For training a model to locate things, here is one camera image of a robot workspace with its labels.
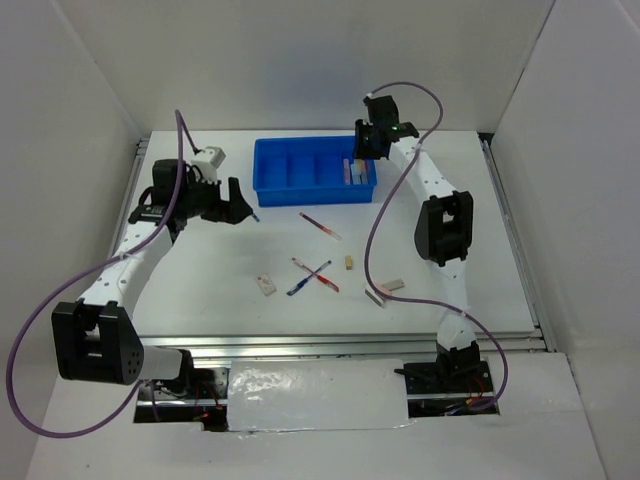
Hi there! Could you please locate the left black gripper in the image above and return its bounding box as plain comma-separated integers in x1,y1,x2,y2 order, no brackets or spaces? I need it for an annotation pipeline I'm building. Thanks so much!
178,171,253,225

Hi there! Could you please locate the purple highlighter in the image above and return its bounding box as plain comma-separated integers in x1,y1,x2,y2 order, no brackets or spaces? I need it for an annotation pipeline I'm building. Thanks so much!
342,158,351,185

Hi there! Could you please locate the blue pen crossed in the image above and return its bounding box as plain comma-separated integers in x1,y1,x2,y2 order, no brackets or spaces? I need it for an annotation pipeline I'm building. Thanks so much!
285,259,333,297

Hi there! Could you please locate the red pen crossed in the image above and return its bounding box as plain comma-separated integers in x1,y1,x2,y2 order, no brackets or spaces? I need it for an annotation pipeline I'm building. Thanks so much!
291,256,341,293

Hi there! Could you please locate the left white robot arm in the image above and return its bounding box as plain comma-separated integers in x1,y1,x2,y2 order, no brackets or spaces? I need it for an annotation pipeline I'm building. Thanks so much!
51,147,253,399

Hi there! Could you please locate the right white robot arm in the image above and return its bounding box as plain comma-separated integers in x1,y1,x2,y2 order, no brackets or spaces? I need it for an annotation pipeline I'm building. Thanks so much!
354,95,480,392

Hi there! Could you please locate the blue compartment tray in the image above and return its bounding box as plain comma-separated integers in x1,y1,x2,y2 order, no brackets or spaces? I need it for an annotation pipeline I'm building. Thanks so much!
253,135,377,207

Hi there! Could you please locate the white red eraser pack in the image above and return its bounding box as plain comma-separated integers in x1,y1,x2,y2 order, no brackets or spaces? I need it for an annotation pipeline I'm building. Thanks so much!
255,274,277,296

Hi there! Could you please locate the red pen upper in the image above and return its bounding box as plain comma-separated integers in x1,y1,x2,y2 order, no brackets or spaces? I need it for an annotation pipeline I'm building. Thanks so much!
299,212,341,241

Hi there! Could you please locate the grey white eraser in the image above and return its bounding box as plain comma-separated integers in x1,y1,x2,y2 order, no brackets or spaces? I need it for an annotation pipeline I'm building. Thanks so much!
383,279,405,291

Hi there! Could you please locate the white foil cover sheet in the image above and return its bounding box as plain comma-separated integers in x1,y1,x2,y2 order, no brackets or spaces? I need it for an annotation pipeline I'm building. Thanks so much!
227,359,409,432

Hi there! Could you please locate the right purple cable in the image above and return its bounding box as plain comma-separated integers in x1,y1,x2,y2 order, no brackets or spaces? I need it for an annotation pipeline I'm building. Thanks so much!
363,80,512,412

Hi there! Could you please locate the purple cable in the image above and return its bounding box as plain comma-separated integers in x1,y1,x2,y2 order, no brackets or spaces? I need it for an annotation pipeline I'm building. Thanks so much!
5,109,206,439
363,80,512,412

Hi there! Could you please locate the aluminium frame rail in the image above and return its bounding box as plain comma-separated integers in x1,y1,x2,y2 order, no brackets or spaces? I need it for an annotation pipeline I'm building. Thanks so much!
139,327,556,361

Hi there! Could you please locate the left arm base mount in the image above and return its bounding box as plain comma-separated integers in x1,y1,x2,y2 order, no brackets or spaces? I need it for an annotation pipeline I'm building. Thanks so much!
133,367,230,432

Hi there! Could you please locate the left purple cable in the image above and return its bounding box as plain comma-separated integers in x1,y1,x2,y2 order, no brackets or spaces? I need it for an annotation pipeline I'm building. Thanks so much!
5,109,206,439

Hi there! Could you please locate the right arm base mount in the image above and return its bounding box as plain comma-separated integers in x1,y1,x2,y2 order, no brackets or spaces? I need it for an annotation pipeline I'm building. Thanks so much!
394,361,498,419

